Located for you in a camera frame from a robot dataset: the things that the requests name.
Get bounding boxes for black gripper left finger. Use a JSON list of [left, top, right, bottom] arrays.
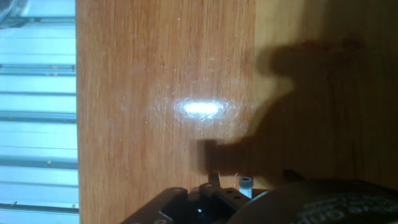
[[121, 172, 251, 224]]

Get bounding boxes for orange wooden board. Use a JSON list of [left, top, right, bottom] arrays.
[[75, 0, 398, 224]]

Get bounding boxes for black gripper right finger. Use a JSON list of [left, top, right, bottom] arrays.
[[282, 169, 305, 184]]

